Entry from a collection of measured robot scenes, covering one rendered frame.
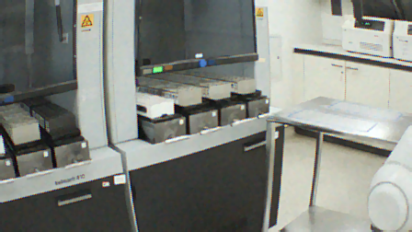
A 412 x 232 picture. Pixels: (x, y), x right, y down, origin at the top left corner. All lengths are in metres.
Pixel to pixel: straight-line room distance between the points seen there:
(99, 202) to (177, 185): 0.35
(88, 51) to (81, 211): 0.55
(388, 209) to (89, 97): 1.04
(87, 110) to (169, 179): 0.41
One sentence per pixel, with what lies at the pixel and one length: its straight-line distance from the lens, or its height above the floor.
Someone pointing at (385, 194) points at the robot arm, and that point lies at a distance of 0.67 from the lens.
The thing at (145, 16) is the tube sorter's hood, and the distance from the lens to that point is 1.42.
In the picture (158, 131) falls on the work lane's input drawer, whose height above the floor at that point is 0.78.
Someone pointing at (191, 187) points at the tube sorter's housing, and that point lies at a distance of 1.56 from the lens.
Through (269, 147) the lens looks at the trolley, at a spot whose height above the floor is 0.71.
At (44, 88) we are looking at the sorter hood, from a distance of 1.25.
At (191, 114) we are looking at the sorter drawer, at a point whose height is 0.81.
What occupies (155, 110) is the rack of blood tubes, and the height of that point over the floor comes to 0.84.
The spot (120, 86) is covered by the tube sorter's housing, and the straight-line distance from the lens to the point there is 1.40.
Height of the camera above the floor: 1.17
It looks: 14 degrees down
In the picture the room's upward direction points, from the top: 1 degrees counter-clockwise
